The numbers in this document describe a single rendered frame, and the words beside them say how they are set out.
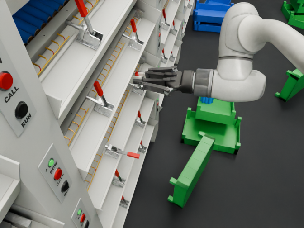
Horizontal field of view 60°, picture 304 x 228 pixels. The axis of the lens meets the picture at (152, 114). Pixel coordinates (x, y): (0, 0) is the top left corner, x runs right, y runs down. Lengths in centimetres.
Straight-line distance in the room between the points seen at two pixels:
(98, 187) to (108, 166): 7
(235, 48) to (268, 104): 101
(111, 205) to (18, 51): 70
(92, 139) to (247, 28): 51
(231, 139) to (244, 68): 76
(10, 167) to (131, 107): 62
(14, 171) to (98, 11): 37
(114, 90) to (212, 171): 85
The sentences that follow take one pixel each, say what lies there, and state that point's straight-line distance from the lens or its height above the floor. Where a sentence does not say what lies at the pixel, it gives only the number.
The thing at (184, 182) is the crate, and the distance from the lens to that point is 112.
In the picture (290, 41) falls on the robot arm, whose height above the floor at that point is 86.
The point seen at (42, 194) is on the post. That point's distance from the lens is 42.
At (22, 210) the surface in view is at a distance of 49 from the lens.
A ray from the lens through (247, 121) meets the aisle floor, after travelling 164.
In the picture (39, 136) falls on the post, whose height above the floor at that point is 92.
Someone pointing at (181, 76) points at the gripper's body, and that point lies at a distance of 84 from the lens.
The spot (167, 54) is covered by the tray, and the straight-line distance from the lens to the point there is 145.
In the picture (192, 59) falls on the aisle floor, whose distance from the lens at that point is 198.
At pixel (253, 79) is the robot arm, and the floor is 69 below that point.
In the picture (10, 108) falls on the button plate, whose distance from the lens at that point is 31.
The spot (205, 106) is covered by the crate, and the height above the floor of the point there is 5.
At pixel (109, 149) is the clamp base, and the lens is 77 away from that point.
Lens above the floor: 120
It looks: 49 degrees down
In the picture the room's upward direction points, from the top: straight up
